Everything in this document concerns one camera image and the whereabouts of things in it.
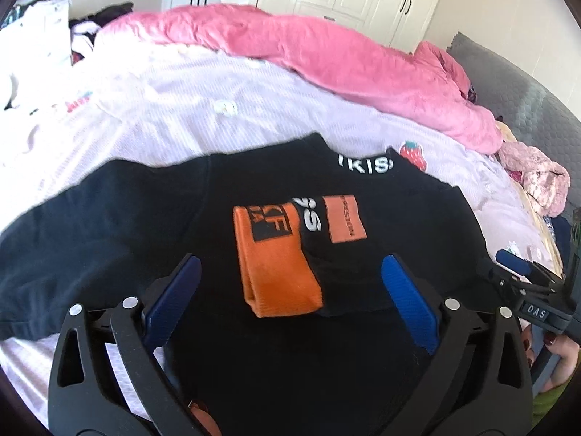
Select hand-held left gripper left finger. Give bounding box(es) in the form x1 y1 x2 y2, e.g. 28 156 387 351
48 253 223 436

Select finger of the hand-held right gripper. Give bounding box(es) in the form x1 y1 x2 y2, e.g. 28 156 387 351
496 249 564 289
476 258 524 303

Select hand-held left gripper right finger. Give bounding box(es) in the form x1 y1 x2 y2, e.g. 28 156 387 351
381 253 534 436

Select black t-shirt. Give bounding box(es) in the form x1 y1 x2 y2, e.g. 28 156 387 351
0 133 491 436

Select black sock with orange patch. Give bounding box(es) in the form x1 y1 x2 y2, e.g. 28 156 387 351
293 194 391 316

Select white clothes pile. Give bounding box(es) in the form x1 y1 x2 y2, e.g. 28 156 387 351
0 0 76 112

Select dark clothes pile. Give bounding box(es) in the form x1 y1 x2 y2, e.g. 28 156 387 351
68 3 134 62

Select person's right hand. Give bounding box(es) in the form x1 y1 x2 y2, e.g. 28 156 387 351
521 331 581 389

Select green cloth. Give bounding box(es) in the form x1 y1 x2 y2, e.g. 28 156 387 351
532 388 575 434

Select grey quilted headboard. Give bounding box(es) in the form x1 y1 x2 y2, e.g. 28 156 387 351
447 32 581 219

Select lilac strawberry print bedspread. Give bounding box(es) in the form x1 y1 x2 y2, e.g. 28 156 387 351
0 41 566 419

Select pink fleece blanket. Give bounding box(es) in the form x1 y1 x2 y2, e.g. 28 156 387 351
97 4 504 155

